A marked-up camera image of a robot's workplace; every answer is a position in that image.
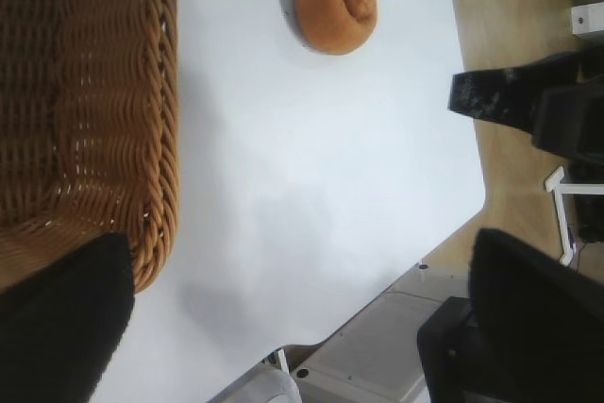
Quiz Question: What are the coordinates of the grey metal base plate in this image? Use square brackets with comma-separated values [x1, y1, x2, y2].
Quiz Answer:
[282, 275, 433, 403]

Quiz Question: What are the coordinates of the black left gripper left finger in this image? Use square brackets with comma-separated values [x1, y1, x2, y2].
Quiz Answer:
[0, 231, 137, 403]

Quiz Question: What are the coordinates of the wrinkled orange fruit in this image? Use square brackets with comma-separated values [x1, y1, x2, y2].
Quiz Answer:
[293, 0, 380, 56]

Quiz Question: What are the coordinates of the white metal frame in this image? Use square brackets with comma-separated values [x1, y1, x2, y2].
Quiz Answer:
[545, 164, 604, 266]

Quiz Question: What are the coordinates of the brown woven wicker basket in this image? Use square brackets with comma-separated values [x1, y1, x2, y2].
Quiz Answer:
[0, 0, 183, 294]

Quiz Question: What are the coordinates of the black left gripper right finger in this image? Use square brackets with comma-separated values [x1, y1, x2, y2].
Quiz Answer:
[416, 227, 604, 403]

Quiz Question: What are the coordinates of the white box with hole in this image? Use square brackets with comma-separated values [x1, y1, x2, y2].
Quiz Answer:
[570, 3, 604, 40]

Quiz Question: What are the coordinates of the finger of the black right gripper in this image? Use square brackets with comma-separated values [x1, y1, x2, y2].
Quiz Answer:
[446, 45, 604, 128]
[530, 85, 604, 164]

